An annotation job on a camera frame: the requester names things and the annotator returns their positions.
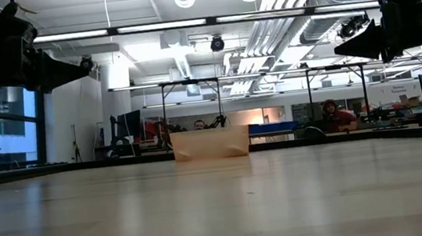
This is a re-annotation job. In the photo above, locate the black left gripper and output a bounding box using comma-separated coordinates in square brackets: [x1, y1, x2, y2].
[0, 34, 92, 99]

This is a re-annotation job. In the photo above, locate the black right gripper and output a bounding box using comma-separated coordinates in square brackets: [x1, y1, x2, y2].
[329, 0, 422, 70]

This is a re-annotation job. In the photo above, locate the cluttered background desk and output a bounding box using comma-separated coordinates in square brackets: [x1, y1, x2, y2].
[368, 94, 422, 134]

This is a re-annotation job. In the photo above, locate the person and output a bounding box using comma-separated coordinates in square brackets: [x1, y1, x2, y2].
[320, 95, 361, 134]
[192, 118, 207, 132]

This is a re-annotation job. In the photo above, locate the black office chair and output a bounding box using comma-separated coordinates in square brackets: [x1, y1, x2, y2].
[302, 123, 327, 140]

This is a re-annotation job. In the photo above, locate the blue background table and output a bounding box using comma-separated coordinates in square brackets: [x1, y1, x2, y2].
[247, 118, 301, 137]

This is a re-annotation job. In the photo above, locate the black overhead light beam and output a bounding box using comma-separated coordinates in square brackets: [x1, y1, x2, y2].
[29, 0, 422, 51]

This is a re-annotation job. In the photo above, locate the orange plastic bin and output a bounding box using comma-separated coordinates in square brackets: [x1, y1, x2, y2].
[168, 123, 254, 166]

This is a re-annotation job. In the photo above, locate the black round hanging camera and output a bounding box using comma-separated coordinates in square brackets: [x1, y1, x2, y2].
[79, 54, 95, 73]
[338, 13, 372, 41]
[208, 34, 227, 54]

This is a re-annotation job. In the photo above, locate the black background rig frame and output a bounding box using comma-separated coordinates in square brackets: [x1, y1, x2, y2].
[303, 60, 373, 126]
[158, 75, 227, 151]

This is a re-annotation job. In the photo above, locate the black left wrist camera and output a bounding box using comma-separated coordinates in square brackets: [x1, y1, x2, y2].
[0, 0, 41, 56]

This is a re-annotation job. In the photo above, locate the black metal table frame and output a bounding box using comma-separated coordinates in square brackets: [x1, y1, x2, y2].
[0, 118, 422, 193]

